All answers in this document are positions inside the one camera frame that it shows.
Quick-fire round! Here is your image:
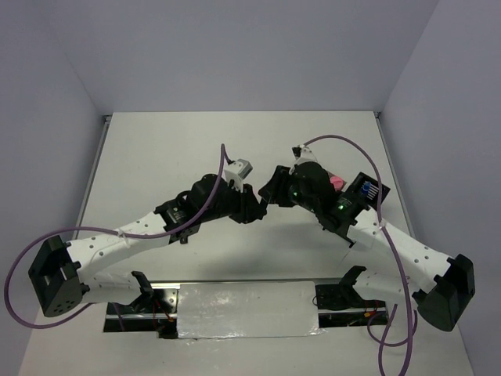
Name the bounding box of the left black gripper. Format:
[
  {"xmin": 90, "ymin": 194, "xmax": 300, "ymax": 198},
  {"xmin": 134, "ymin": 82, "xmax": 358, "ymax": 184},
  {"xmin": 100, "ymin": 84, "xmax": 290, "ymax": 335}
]
[{"xmin": 199, "ymin": 179, "xmax": 267, "ymax": 224}]

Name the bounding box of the clear blue-cap spray bottle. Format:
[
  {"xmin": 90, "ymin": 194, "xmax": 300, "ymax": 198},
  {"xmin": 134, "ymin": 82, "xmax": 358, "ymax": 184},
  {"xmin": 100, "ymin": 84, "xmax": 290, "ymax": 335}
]
[{"xmin": 361, "ymin": 181, "xmax": 377, "ymax": 199}]

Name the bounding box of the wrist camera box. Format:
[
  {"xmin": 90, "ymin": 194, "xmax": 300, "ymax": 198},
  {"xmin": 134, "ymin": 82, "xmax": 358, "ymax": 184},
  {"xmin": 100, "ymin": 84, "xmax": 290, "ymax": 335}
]
[
  {"xmin": 289, "ymin": 144, "xmax": 317, "ymax": 175},
  {"xmin": 224, "ymin": 159, "xmax": 253, "ymax": 193}
]

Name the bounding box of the silver foil-covered panel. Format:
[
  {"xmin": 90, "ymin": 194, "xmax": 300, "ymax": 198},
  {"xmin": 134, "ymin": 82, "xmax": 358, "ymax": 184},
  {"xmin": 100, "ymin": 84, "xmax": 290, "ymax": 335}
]
[{"xmin": 177, "ymin": 281, "xmax": 322, "ymax": 339}]

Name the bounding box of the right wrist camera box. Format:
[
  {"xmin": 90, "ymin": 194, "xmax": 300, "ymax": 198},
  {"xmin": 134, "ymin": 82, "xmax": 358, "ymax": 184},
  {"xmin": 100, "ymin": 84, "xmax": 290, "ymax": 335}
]
[{"xmin": 289, "ymin": 144, "xmax": 317, "ymax": 175}]

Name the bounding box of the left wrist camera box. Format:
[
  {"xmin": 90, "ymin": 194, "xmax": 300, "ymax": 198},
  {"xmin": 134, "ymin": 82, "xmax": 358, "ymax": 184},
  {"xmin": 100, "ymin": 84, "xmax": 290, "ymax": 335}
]
[{"xmin": 224, "ymin": 159, "xmax": 253, "ymax": 193}]

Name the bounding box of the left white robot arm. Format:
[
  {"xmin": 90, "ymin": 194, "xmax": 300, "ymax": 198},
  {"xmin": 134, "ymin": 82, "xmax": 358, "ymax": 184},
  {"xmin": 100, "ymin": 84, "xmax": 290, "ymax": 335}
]
[{"xmin": 28, "ymin": 174, "xmax": 266, "ymax": 318}]

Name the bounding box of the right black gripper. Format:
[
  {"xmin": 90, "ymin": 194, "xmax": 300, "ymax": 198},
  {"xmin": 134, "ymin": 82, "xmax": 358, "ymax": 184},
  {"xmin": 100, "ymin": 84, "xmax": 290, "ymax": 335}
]
[{"xmin": 258, "ymin": 164, "xmax": 319, "ymax": 212}]

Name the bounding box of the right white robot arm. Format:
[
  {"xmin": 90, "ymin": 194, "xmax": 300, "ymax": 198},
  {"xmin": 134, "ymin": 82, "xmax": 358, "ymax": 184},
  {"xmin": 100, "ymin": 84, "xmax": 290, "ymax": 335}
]
[{"xmin": 258, "ymin": 161, "xmax": 475, "ymax": 332}]

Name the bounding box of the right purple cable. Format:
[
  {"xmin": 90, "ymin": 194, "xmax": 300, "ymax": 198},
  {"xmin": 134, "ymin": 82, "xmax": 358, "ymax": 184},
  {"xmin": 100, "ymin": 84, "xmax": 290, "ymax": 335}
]
[{"xmin": 303, "ymin": 135, "xmax": 418, "ymax": 376}]

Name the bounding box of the pink cap crayon tube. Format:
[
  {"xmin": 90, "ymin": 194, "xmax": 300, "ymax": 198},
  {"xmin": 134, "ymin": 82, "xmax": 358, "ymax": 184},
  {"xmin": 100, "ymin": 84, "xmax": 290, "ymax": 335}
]
[{"xmin": 330, "ymin": 175, "xmax": 346, "ymax": 192}]

